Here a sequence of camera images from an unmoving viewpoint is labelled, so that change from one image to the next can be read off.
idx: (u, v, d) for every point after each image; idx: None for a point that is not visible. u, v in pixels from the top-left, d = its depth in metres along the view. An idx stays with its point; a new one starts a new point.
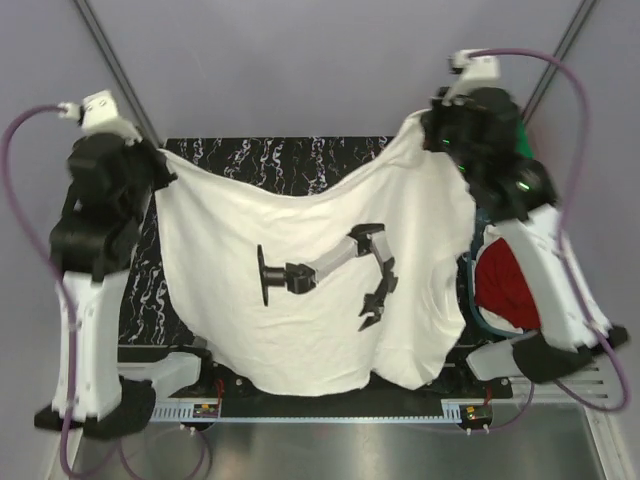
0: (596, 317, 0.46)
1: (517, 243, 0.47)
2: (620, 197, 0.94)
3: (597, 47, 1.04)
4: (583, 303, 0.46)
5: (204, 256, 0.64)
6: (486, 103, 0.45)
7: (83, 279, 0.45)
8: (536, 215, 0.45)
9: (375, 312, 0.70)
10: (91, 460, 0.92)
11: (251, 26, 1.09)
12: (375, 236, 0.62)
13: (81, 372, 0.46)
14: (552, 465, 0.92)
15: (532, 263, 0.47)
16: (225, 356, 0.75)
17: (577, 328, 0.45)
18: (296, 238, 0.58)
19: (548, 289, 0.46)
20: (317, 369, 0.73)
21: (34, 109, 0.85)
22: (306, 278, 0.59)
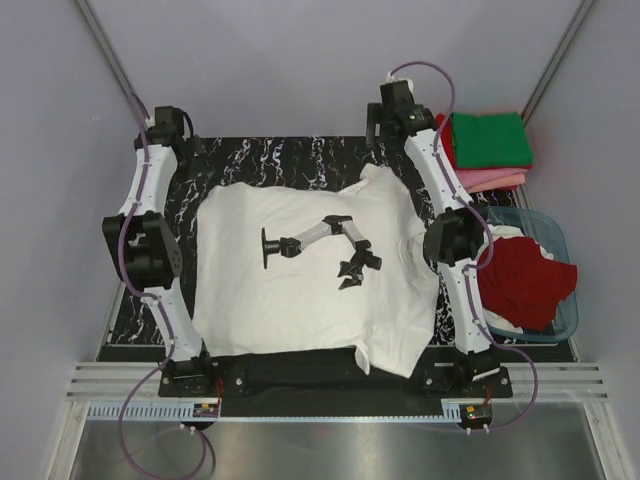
0: (460, 191, 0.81)
1: (417, 155, 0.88)
2: (620, 198, 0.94)
3: (593, 47, 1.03)
4: (447, 178, 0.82)
5: (234, 241, 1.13)
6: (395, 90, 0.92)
7: (158, 163, 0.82)
8: (422, 132, 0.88)
9: (353, 278, 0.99)
10: (92, 460, 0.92)
11: (251, 26, 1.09)
12: (344, 223, 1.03)
13: (147, 189, 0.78)
14: (552, 465, 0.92)
15: (422, 166, 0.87)
16: (220, 330, 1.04)
17: (447, 196, 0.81)
18: (290, 221, 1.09)
19: (429, 175, 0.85)
20: (300, 327, 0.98)
21: (35, 110, 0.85)
22: (294, 247, 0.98)
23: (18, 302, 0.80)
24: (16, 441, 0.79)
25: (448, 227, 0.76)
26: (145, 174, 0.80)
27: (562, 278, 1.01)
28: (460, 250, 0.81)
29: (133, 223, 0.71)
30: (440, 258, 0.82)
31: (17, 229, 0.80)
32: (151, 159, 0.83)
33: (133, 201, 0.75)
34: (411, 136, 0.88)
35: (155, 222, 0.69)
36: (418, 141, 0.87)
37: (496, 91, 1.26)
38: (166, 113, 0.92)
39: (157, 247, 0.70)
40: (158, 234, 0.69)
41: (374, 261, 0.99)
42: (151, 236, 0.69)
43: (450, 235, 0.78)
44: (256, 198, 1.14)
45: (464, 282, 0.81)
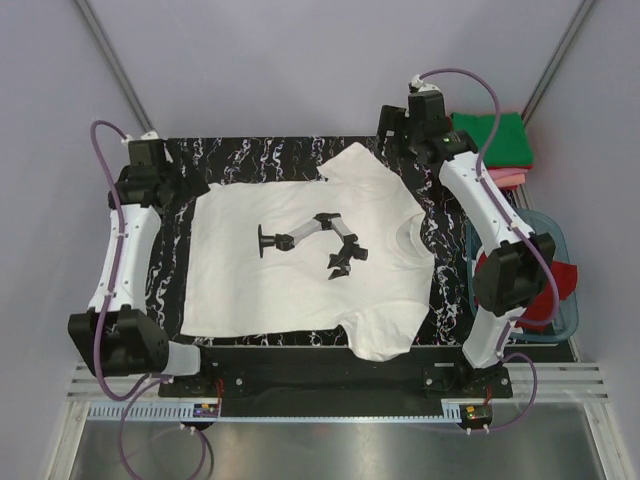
0: (516, 220, 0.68)
1: (455, 181, 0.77)
2: (621, 198, 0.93)
3: (593, 48, 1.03)
4: (498, 207, 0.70)
5: (235, 232, 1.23)
6: (428, 103, 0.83)
7: (140, 219, 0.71)
8: (462, 157, 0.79)
9: (343, 269, 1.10)
10: (91, 460, 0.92)
11: (251, 26, 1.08)
12: (333, 219, 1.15)
13: (123, 273, 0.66)
14: (553, 465, 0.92)
15: (463, 194, 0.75)
16: (220, 309, 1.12)
17: (500, 226, 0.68)
18: (284, 213, 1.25)
19: (474, 203, 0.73)
20: (295, 309, 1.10)
21: (34, 108, 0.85)
22: (288, 242, 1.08)
23: (18, 302, 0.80)
24: (15, 442, 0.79)
25: (507, 269, 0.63)
26: (121, 243, 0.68)
27: (562, 279, 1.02)
28: (521, 298, 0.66)
29: (109, 316, 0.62)
30: (494, 304, 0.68)
31: (17, 229, 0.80)
32: (128, 225, 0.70)
33: (105, 287, 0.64)
34: (447, 160, 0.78)
35: (131, 322, 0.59)
36: (456, 165, 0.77)
37: (496, 92, 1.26)
38: (144, 153, 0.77)
39: (134, 345, 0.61)
40: (133, 332, 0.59)
41: (360, 253, 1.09)
42: (126, 336, 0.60)
43: (508, 278, 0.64)
44: (263, 200, 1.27)
45: (504, 325, 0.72)
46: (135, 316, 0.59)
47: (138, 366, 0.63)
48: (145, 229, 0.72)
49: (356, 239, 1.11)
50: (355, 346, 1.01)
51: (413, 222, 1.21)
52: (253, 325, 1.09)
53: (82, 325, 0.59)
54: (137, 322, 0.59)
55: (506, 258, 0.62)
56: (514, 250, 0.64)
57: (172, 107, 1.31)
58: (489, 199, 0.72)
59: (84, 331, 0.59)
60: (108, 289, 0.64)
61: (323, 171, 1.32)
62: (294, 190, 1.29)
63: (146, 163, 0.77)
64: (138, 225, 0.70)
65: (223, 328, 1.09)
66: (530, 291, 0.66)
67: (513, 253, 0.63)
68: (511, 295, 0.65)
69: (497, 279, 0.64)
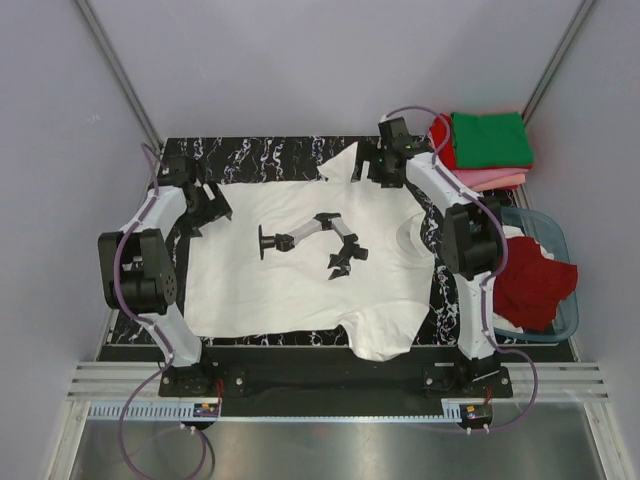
0: (465, 189, 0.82)
1: (417, 173, 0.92)
2: (621, 198, 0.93)
3: (592, 47, 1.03)
4: (452, 184, 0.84)
5: (236, 231, 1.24)
6: (394, 125, 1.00)
7: (165, 200, 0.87)
8: (421, 158, 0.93)
9: (343, 269, 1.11)
10: (92, 460, 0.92)
11: (252, 26, 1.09)
12: (334, 220, 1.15)
13: (151, 216, 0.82)
14: (553, 465, 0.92)
15: (424, 181, 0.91)
16: (221, 308, 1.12)
17: (453, 196, 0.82)
18: (285, 213, 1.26)
19: (431, 187, 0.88)
20: (295, 310, 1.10)
21: (35, 109, 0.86)
22: (289, 242, 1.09)
23: (18, 302, 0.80)
24: (16, 441, 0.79)
25: (459, 225, 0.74)
26: (154, 202, 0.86)
27: (562, 277, 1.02)
28: (482, 259, 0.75)
29: (130, 242, 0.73)
30: (462, 270, 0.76)
31: (17, 228, 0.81)
32: (162, 194, 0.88)
33: (134, 222, 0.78)
34: (409, 159, 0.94)
35: (152, 236, 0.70)
36: (416, 162, 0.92)
37: (496, 91, 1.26)
38: (178, 162, 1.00)
39: (152, 261, 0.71)
40: (153, 246, 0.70)
41: (361, 252, 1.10)
42: (146, 251, 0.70)
43: (464, 236, 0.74)
44: (263, 200, 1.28)
45: (480, 295, 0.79)
46: (156, 234, 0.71)
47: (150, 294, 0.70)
48: (172, 202, 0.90)
49: (356, 239, 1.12)
50: (355, 345, 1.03)
51: (413, 222, 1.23)
52: (253, 324, 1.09)
53: (108, 242, 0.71)
54: (157, 238, 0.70)
55: (455, 215, 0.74)
56: (464, 211, 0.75)
57: (173, 107, 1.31)
58: (443, 179, 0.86)
59: (109, 245, 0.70)
60: (137, 222, 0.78)
61: (323, 170, 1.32)
62: (294, 189, 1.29)
63: (182, 171, 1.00)
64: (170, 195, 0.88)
65: (223, 327, 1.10)
66: (489, 250, 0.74)
67: (463, 212, 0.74)
68: (472, 253, 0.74)
69: (454, 237, 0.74)
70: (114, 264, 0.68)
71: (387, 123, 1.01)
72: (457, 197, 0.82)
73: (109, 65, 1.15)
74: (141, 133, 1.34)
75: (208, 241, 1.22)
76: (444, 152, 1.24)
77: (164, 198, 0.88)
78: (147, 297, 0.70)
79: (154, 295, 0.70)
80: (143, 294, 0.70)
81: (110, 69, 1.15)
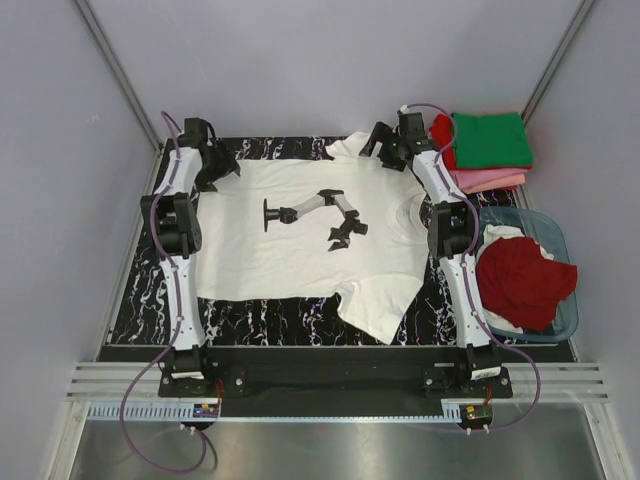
0: (454, 188, 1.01)
1: (421, 168, 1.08)
2: (621, 198, 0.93)
3: (592, 48, 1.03)
4: (445, 181, 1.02)
5: (239, 200, 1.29)
6: (411, 123, 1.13)
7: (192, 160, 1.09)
8: (427, 154, 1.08)
9: (341, 241, 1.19)
10: (92, 460, 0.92)
11: (251, 26, 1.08)
12: (337, 196, 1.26)
13: (177, 178, 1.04)
14: (552, 466, 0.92)
15: (420, 170, 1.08)
16: (225, 271, 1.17)
17: (443, 193, 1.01)
18: (288, 187, 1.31)
19: (430, 181, 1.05)
20: (296, 276, 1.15)
21: (35, 109, 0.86)
22: (291, 215, 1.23)
23: (16, 303, 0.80)
24: (14, 442, 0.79)
25: (443, 218, 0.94)
26: (178, 165, 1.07)
27: (561, 278, 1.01)
28: (456, 246, 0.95)
29: (164, 202, 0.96)
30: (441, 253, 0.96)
31: (16, 228, 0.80)
32: (182, 156, 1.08)
33: (166, 185, 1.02)
34: (417, 154, 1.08)
35: (183, 200, 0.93)
36: (422, 157, 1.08)
37: (496, 91, 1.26)
38: (192, 123, 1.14)
39: (184, 221, 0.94)
40: (184, 208, 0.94)
41: (361, 227, 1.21)
42: (178, 210, 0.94)
43: (446, 226, 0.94)
44: (267, 174, 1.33)
45: (461, 274, 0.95)
46: (186, 198, 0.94)
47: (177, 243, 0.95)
48: (191, 162, 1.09)
49: (357, 215, 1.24)
50: (343, 309, 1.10)
51: (413, 201, 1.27)
52: (252, 290, 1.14)
53: (147, 203, 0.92)
54: (187, 202, 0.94)
55: (441, 212, 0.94)
56: (448, 208, 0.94)
57: (173, 107, 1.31)
58: (438, 172, 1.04)
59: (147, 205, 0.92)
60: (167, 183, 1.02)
61: (332, 150, 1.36)
62: (300, 167, 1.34)
63: (195, 131, 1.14)
64: (189, 157, 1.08)
65: (223, 292, 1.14)
66: (462, 240, 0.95)
67: (447, 208, 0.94)
68: (449, 240, 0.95)
69: (439, 226, 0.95)
70: (151, 223, 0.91)
71: (406, 117, 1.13)
72: (447, 194, 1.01)
73: (108, 65, 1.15)
74: (141, 132, 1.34)
75: (214, 208, 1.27)
76: (443, 153, 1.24)
77: (184, 160, 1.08)
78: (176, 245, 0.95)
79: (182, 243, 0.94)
80: (173, 243, 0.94)
81: (109, 68, 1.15)
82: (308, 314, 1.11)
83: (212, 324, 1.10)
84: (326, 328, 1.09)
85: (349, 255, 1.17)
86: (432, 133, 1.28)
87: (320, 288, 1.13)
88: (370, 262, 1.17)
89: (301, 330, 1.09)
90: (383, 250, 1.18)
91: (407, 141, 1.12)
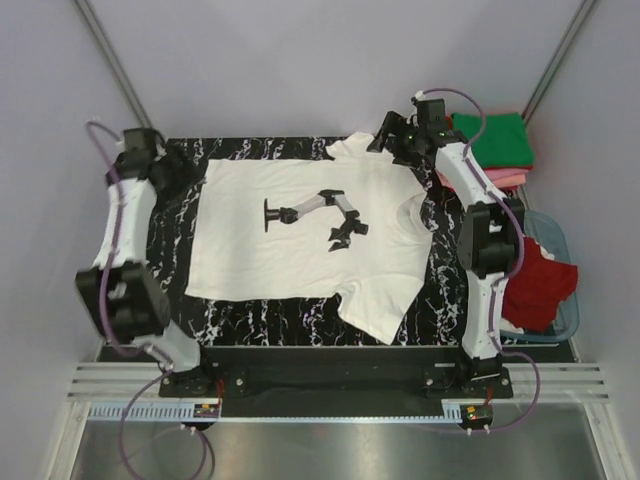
0: (492, 187, 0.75)
1: (446, 163, 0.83)
2: (622, 198, 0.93)
3: (592, 48, 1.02)
4: (480, 179, 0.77)
5: (240, 200, 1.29)
6: (430, 108, 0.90)
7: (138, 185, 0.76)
8: (454, 146, 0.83)
9: (341, 241, 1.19)
10: (92, 460, 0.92)
11: (251, 25, 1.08)
12: (337, 196, 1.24)
13: (124, 234, 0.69)
14: (553, 466, 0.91)
15: (451, 170, 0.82)
16: (227, 269, 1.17)
17: (478, 193, 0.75)
18: (288, 187, 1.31)
19: (459, 179, 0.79)
20: (297, 276, 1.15)
21: (34, 108, 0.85)
22: (292, 215, 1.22)
23: (17, 303, 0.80)
24: (14, 442, 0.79)
25: (481, 226, 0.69)
26: (121, 212, 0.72)
27: (561, 279, 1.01)
28: (497, 261, 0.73)
29: (112, 274, 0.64)
30: (474, 267, 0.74)
31: (16, 228, 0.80)
32: (126, 196, 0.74)
33: (109, 249, 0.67)
34: (440, 146, 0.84)
35: (137, 271, 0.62)
36: (447, 149, 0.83)
37: (497, 91, 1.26)
38: (134, 136, 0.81)
39: (142, 296, 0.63)
40: (139, 282, 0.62)
41: (361, 227, 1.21)
42: (131, 284, 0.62)
43: (483, 237, 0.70)
44: (268, 175, 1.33)
45: (490, 293, 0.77)
46: (140, 268, 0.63)
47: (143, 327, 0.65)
48: (142, 201, 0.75)
49: (357, 215, 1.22)
50: (343, 308, 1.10)
51: (413, 202, 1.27)
52: (253, 290, 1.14)
53: (86, 282, 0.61)
54: (142, 271, 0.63)
55: (479, 215, 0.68)
56: (487, 208, 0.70)
57: (173, 107, 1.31)
58: (471, 170, 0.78)
59: (88, 287, 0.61)
60: (111, 244, 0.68)
61: (332, 150, 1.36)
62: (301, 167, 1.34)
63: (139, 147, 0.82)
64: (135, 196, 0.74)
65: (225, 291, 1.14)
66: (506, 252, 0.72)
67: (486, 211, 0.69)
68: (488, 256, 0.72)
69: (474, 238, 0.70)
70: (100, 304, 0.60)
71: (425, 103, 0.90)
72: (482, 194, 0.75)
73: (108, 64, 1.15)
74: None
75: (215, 208, 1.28)
76: None
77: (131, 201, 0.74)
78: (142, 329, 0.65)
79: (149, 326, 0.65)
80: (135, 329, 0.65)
81: (109, 68, 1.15)
82: (309, 314, 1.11)
83: (212, 324, 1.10)
84: (326, 328, 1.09)
85: (350, 255, 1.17)
86: None
87: (320, 288, 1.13)
88: (371, 262, 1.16)
89: (302, 330, 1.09)
90: (383, 250, 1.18)
91: (426, 130, 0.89)
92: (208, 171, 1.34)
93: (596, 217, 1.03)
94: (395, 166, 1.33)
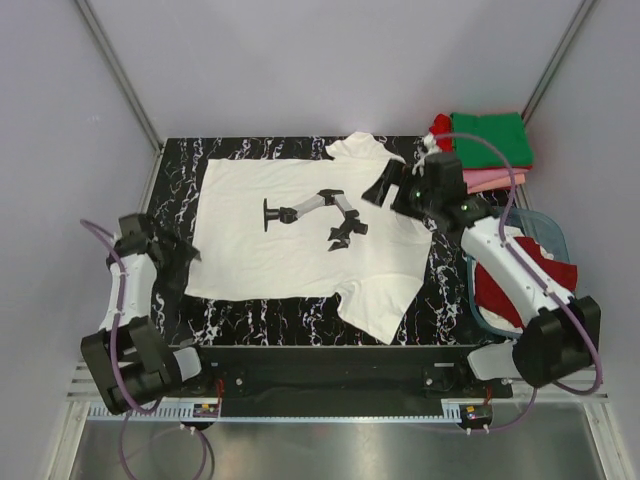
0: (551, 284, 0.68)
1: (479, 248, 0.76)
2: (622, 198, 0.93)
3: (592, 48, 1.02)
4: (531, 272, 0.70)
5: (240, 200, 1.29)
6: (450, 176, 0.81)
7: (138, 260, 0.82)
8: (481, 222, 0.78)
9: (341, 240, 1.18)
10: (92, 460, 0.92)
11: (251, 26, 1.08)
12: (336, 195, 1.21)
13: (129, 297, 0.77)
14: (552, 466, 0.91)
15: (492, 261, 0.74)
16: (226, 269, 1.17)
17: (536, 292, 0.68)
18: (288, 186, 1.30)
19: (503, 272, 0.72)
20: (297, 276, 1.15)
21: (34, 108, 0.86)
22: (292, 215, 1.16)
23: (15, 303, 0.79)
24: (13, 442, 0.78)
25: (552, 340, 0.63)
26: (125, 281, 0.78)
27: (563, 275, 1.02)
28: (568, 368, 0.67)
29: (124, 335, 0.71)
30: (543, 379, 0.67)
31: (15, 228, 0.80)
32: (128, 267, 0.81)
33: (115, 311, 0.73)
34: (468, 227, 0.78)
35: (143, 326, 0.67)
36: (478, 231, 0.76)
37: (497, 91, 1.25)
38: (131, 222, 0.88)
39: (151, 355, 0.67)
40: (146, 338, 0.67)
41: (361, 227, 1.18)
42: (137, 343, 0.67)
43: (554, 352, 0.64)
44: (268, 174, 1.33)
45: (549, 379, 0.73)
46: (146, 323, 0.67)
47: (154, 388, 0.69)
48: (142, 272, 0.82)
49: (357, 215, 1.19)
50: (343, 309, 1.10)
51: None
52: (252, 290, 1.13)
53: (94, 346, 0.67)
54: (148, 327, 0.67)
55: (550, 329, 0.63)
56: (555, 319, 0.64)
57: (173, 108, 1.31)
58: (519, 261, 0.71)
59: (97, 349, 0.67)
60: (117, 308, 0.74)
61: (331, 149, 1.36)
62: (301, 166, 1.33)
63: (136, 230, 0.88)
64: (137, 267, 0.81)
65: (224, 290, 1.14)
66: (576, 358, 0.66)
67: (557, 324, 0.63)
68: (559, 366, 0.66)
69: (543, 355, 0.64)
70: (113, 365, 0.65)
71: (440, 163, 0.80)
72: (541, 295, 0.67)
73: (108, 64, 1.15)
74: (141, 132, 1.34)
75: (215, 208, 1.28)
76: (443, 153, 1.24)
77: (132, 272, 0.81)
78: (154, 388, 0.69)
79: (159, 385, 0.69)
80: (148, 390, 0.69)
81: (109, 68, 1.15)
82: (309, 314, 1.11)
83: (212, 324, 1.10)
84: (325, 328, 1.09)
85: (350, 255, 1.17)
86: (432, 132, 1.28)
87: (319, 288, 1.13)
88: (371, 262, 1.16)
89: (301, 330, 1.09)
90: (383, 250, 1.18)
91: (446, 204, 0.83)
92: (208, 171, 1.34)
93: (595, 217, 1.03)
94: None
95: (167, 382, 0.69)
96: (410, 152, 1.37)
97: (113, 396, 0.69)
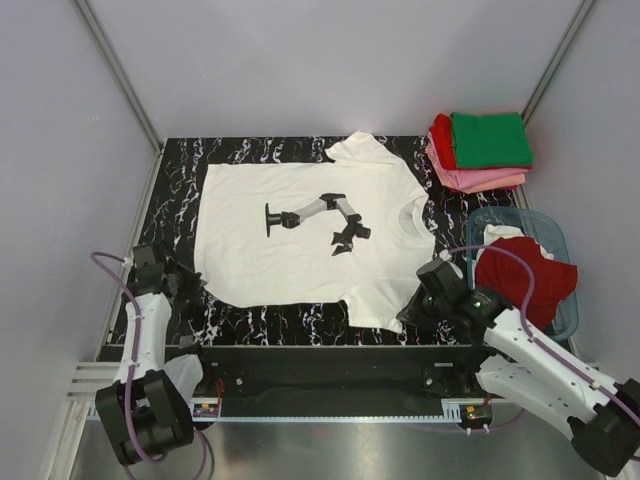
0: (597, 378, 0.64)
1: (508, 346, 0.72)
2: (623, 198, 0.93)
3: (593, 48, 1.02)
4: (571, 366, 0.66)
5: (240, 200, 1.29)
6: (444, 280, 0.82)
7: (152, 296, 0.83)
8: (500, 316, 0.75)
9: (344, 245, 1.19)
10: (93, 460, 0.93)
11: (251, 25, 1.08)
12: (338, 200, 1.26)
13: (143, 345, 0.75)
14: (553, 466, 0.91)
15: (528, 361, 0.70)
16: (232, 272, 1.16)
17: (581, 385, 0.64)
18: (288, 187, 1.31)
19: (542, 368, 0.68)
20: (299, 280, 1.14)
21: (32, 108, 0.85)
22: (294, 219, 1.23)
23: (15, 303, 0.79)
24: (13, 443, 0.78)
25: (613, 441, 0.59)
26: (140, 326, 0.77)
27: (561, 278, 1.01)
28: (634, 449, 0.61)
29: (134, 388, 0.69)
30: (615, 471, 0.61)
31: (13, 228, 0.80)
32: (143, 309, 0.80)
33: (130, 363, 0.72)
34: (488, 326, 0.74)
35: (158, 381, 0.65)
36: (501, 330, 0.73)
37: (496, 92, 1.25)
38: (146, 253, 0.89)
39: (166, 411, 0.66)
40: (162, 393, 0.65)
41: (364, 232, 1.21)
42: (152, 399, 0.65)
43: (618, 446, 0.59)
44: (268, 174, 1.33)
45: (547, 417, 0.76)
46: (160, 377, 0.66)
47: (165, 441, 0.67)
48: (157, 320, 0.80)
49: (359, 219, 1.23)
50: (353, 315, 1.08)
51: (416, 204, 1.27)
52: (258, 293, 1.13)
53: (107, 399, 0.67)
54: (164, 382, 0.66)
55: (607, 426, 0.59)
56: (610, 413, 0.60)
57: (173, 108, 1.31)
58: (555, 355, 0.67)
59: (110, 401, 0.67)
60: (130, 359, 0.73)
61: (332, 151, 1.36)
62: (301, 168, 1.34)
63: (150, 262, 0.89)
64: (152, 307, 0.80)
65: (230, 293, 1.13)
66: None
67: (611, 419, 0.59)
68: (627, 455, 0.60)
69: (605, 453, 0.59)
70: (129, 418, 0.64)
71: (433, 272, 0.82)
72: (590, 390, 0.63)
73: (108, 63, 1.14)
74: (141, 132, 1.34)
75: (216, 208, 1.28)
76: (444, 154, 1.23)
77: (147, 315, 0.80)
78: (166, 440, 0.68)
79: (172, 437, 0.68)
80: (158, 442, 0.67)
81: (109, 67, 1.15)
82: (309, 314, 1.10)
83: (212, 324, 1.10)
84: (325, 328, 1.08)
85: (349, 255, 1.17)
86: (432, 132, 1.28)
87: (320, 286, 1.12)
88: (370, 263, 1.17)
89: (302, 330, 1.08)
90: (382, 251, 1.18)
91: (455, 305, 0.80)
92: (210, 172, 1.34)
93: (596, 218, 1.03)
94: (395, 167, 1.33)
95: (179, 434, 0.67)
96: (410, 152, 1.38)
97: (125, 447, 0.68)
